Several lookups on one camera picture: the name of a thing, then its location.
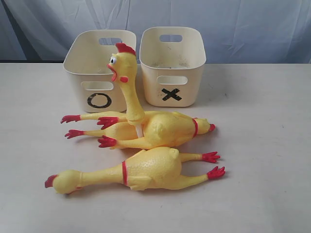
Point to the headless yellow chicken body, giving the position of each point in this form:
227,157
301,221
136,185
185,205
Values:
160,128

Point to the whole rubber chicken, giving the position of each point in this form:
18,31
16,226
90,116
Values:
157,168
115,125

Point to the broken chicken head and neck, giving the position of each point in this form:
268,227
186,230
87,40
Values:
123,64

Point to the whole rubber chicken front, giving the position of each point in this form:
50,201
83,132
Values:
157,168

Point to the cream bin marked X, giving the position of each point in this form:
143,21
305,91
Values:
172,63

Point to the cream bin marked O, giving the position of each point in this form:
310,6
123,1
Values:
85,65

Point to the blue-grey backdrop curtain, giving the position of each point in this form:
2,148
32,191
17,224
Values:
233,31

